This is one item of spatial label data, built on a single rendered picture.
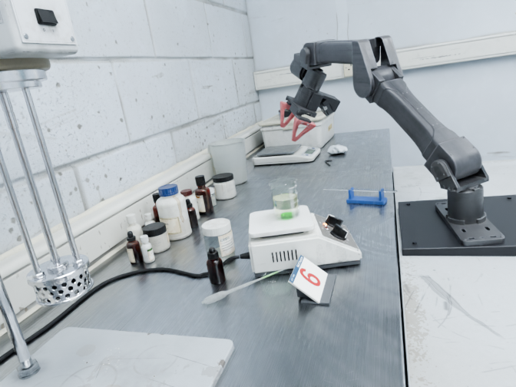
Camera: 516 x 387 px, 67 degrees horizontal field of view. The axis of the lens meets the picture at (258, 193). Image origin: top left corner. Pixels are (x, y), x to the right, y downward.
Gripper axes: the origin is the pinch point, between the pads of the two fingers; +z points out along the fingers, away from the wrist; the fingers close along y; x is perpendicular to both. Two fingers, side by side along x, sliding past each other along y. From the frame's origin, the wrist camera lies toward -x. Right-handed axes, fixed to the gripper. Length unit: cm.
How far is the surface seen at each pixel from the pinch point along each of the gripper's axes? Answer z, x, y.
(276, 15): -23, -26, 105
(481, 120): -21, -116, 34
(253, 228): 4, 27, -48
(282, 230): 1, 23, -52
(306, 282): 3, 22, -62
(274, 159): 22.1, -16.5, 28.3
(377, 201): -0.1, -12.1, -34.0
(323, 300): 3, 20, -66
